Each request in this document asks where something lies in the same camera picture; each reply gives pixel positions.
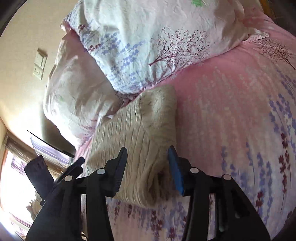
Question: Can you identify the beige cable knit sweater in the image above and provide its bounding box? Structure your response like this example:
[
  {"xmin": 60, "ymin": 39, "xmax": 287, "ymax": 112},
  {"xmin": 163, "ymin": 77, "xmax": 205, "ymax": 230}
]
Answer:
[{"xmin": 85, "ymin": 85, "xmax": 177, "ymax": 207}]

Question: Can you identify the pink floral pillow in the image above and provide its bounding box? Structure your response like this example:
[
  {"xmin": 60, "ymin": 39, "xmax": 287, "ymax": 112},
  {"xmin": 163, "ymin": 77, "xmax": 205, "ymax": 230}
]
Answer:
[{"xmin": 63, "ymin": 0, "xmax": 268, "ymax": 94}]

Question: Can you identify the white wall switch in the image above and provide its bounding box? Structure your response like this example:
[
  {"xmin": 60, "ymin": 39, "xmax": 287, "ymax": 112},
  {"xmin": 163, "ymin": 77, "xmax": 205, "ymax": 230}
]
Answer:
[{"xmin": 33, "ymin": 49, "xmax": 48, "ymax": 80}]

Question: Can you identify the pink floral bed sheet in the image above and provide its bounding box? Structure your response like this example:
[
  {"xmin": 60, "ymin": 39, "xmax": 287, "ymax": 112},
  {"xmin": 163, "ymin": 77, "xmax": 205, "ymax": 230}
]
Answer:
[{"xmin": 74, "ymin": 9, "xmax": 296, "ymax": 241}]

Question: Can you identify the window with curtain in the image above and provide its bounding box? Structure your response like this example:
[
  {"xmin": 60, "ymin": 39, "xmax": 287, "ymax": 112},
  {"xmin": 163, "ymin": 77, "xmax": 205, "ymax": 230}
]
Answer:
[{"xmin": 1, "ymin": 133, "xmax": 74, "ymax": 240}]

